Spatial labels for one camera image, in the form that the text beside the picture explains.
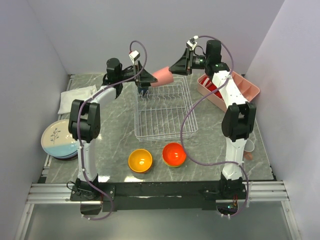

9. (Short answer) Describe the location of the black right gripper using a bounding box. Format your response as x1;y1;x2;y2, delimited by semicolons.
168;48;209;77

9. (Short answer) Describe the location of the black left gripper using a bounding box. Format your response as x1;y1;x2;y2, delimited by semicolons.
118;61;158;89

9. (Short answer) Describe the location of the dark blue ceramic mug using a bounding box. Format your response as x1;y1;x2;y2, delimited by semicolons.
137;86;149;96

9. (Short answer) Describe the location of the pink plastic cup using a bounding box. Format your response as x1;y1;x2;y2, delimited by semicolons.
150;66;174;88

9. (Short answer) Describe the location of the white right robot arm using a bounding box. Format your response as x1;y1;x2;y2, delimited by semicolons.
169;37;257;181

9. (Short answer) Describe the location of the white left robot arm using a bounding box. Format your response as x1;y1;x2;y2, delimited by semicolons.
68;58;158;201

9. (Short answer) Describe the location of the red white striped item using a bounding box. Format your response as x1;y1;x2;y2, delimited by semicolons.
201;77;212;87

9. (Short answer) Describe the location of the red cloth item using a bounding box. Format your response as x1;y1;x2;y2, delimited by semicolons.
207;84;223;99

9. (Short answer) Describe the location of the pink compartment organizer tray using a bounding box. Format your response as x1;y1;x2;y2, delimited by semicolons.
197;72;260;112

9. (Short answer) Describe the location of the white folded cloth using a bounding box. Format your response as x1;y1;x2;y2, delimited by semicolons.
57;85;97;115

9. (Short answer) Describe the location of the red-orange bowl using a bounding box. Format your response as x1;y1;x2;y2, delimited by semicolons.
162;142;187;168

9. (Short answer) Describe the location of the orange-yellow bowl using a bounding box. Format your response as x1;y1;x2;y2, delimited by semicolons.
128;149;153;174

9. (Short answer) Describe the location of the white cup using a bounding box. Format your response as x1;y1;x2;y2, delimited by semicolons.
244;139;255;153

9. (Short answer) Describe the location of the cream and blue plate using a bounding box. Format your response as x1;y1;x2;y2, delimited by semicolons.
40;119;78;159

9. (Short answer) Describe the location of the pink patterned cup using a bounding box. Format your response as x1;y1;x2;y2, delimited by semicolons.
244;152;253;161

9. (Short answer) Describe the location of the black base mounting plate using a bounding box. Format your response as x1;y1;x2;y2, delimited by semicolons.
70;180;247;212

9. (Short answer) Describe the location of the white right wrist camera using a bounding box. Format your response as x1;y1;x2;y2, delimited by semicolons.
186;35;199;51

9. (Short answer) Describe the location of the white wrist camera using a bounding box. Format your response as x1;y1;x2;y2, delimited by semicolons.
186;35;199;51
129;50;141;64

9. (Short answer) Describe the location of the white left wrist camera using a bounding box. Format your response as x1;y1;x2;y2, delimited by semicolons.
129;50;141;64

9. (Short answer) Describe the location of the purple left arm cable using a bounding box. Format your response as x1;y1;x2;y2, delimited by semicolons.
74;39;148;221

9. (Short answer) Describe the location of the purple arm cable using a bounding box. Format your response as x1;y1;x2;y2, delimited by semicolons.
74;39;148;221
179;34;251;218

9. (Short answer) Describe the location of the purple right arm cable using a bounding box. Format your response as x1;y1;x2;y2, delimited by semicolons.
179;34;251;218

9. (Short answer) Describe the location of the white wire dish rack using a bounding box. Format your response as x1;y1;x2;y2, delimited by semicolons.
133;76;198;142

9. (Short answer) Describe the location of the aluminium rail frame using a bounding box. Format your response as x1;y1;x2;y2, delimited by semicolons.
13;73;301;240

